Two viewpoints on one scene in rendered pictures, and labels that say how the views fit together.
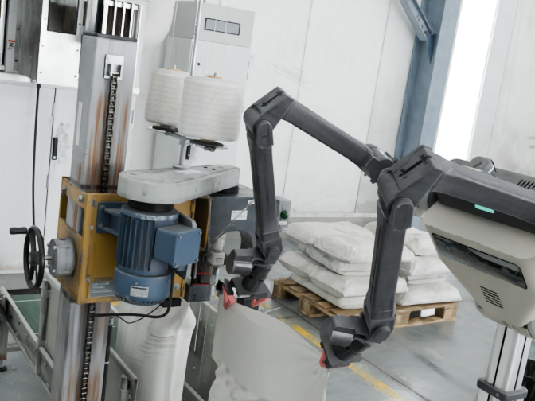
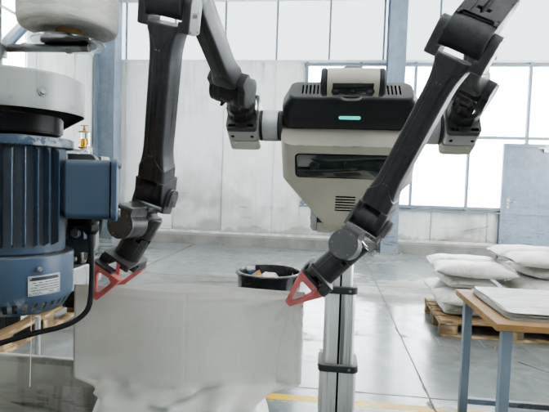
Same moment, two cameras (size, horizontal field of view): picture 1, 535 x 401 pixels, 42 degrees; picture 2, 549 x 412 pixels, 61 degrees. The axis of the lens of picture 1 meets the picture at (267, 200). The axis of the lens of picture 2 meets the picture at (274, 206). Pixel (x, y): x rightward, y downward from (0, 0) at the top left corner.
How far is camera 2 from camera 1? 1.28 m
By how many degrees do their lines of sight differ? 50
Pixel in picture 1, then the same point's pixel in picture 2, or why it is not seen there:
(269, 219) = (169, 150)
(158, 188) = (64, 84)
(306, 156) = not seen: outside the picture
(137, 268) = (37, 240)
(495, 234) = (367, 137)
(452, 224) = (319, 140)
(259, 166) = (171, 69)
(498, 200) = not seen: hidden behind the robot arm
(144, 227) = (37, 163)
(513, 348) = not seen: hidden behind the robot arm
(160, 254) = (82, 203)
